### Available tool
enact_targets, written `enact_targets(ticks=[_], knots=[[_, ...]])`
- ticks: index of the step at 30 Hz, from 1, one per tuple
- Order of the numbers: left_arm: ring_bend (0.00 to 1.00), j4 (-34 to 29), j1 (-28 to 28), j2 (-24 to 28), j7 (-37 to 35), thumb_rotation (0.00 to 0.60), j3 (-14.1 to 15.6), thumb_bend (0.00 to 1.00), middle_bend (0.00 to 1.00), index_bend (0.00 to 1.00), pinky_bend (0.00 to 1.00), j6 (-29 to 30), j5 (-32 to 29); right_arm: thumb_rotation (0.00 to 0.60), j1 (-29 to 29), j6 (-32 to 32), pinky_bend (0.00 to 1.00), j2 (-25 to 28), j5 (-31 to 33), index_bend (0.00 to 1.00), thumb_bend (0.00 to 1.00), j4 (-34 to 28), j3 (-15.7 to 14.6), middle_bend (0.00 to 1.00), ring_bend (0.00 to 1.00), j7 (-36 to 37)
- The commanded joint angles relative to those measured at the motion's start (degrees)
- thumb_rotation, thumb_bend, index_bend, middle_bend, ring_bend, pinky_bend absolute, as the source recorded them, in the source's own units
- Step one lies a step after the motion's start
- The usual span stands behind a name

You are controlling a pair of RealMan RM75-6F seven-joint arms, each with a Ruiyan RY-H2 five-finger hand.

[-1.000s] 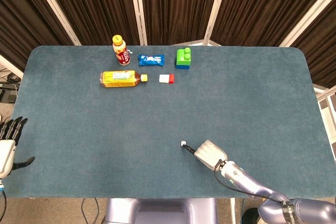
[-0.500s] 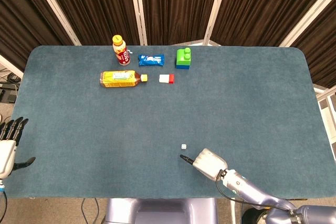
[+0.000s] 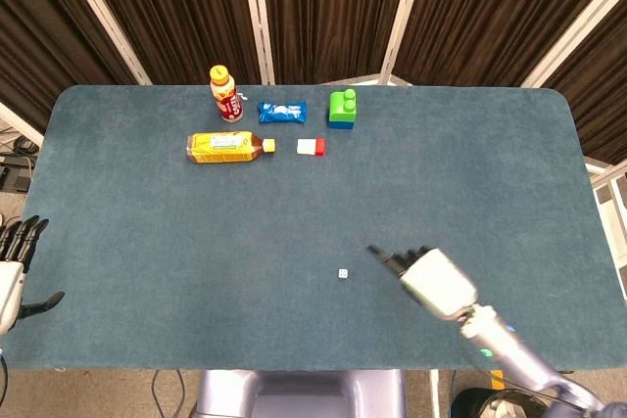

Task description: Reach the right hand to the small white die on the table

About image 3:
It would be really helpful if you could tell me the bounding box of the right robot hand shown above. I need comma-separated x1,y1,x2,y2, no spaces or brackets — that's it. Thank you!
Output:
365,244,479,322

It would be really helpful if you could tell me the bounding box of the white and red block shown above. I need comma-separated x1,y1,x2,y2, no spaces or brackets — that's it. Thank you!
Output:
296,137,326,158

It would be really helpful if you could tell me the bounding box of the robot base body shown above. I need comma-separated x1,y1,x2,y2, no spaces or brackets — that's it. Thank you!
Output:
193,368,409,418

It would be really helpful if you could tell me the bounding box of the upright red tea bottle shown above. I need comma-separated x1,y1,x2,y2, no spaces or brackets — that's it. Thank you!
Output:
209,65,245,123

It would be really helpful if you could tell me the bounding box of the green and blue toy brick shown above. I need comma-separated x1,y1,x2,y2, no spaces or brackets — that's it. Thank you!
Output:
326,88,359,131

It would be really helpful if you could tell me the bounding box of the dark brown curtain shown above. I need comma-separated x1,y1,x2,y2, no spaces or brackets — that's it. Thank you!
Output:
0,0,627,164

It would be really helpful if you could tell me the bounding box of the blue felt table cover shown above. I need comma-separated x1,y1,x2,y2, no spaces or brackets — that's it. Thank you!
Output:
0,83,627,373

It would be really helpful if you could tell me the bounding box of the black floor cable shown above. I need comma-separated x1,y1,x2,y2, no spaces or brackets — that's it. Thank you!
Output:
149,369,187,418

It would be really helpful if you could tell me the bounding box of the lying yellow tea bottle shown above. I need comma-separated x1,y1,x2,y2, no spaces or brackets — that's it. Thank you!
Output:
185,130,277,165

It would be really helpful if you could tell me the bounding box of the black round bin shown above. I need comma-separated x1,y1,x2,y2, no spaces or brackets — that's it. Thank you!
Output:
450,387,557,418

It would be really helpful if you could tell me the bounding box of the blue snack packet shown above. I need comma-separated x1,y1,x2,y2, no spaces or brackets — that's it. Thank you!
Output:
257,100,309,124

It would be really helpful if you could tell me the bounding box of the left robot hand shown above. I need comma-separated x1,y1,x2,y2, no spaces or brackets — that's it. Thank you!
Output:
0,214,66,336

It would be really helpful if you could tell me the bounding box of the white partition frame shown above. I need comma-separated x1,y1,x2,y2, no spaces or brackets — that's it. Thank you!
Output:
238,0,276,85

